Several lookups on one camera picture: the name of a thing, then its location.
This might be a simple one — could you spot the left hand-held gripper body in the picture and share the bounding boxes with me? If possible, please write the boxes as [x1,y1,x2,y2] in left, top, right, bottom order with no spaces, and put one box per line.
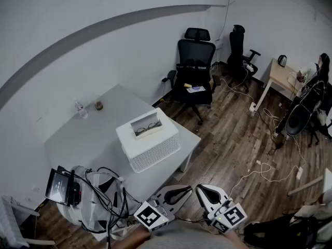
[133,195,176,233]

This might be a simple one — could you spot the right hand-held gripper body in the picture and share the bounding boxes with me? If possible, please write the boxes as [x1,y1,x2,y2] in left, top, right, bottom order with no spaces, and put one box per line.
[207,198,248,234]

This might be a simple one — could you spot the eyeglasses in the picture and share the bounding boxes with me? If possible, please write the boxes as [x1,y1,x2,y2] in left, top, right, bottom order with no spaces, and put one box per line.
[134,122,163,136]

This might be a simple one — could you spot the person's left forearm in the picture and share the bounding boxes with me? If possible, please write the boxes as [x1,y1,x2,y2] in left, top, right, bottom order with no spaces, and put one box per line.
[134,226,153,249]

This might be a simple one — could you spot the person's right forearm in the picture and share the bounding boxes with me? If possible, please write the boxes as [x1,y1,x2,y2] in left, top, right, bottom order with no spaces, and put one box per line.
[225,230,250,249]

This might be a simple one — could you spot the person's grey striped shirt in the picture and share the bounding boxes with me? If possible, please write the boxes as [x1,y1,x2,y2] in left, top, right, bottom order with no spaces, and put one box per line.
[141,218,236,249]

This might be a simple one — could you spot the white perforated storage basket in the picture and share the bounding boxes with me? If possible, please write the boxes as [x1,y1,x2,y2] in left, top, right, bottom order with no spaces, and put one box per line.
[115,107,181,174]

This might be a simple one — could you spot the black bag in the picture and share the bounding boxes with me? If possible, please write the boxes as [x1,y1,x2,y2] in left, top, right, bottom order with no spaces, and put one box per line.
[243,213,332,249]

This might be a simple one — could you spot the wooden plank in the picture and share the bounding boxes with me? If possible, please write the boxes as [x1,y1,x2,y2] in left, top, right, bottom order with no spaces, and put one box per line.
[287,176,324,197]

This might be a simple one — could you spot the black tablet screen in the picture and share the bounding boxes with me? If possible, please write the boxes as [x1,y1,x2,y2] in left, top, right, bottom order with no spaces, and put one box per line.
[44,165,76,207]

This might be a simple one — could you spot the black tilted office chair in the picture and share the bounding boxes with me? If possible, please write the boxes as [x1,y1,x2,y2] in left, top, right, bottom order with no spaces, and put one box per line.
[275,81,332,148]

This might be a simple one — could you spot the clear cup with drink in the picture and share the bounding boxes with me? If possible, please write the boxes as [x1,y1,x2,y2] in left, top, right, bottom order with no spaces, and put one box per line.
[93,94,105,112]

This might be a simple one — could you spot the clear plastic water bottle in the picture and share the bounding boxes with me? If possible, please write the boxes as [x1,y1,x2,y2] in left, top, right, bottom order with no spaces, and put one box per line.
[74,100,89,120]

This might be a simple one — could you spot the black lumbar cushion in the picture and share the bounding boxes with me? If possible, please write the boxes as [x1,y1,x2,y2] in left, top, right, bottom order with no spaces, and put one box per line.
[176,59,211,75]

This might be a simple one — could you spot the light wooden side table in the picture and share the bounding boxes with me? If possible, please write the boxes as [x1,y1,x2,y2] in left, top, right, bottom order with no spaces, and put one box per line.
[255,58,305,113]

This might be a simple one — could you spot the black mesh office chair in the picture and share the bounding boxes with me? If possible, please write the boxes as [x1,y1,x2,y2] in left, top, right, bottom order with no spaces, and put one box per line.
[167,27,222,126]

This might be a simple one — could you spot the black high-back office chair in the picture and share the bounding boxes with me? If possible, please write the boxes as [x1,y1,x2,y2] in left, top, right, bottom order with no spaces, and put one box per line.
[222,24,261,93]

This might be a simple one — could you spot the black cable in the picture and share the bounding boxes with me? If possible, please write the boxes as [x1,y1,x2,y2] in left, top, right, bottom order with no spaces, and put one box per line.
[81,167,142,241]

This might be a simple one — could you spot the white floor cable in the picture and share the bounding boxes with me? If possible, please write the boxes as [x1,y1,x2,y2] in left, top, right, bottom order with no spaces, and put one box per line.
[219,77,257,106]
[229,135,307,200]

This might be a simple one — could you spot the white wire rack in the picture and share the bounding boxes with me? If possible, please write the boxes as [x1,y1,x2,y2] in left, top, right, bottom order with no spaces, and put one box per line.
[0,195,56,246]

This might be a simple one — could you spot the thin wall cable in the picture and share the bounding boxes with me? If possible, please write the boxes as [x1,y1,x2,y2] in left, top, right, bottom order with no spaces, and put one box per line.
[214,0,232,42]

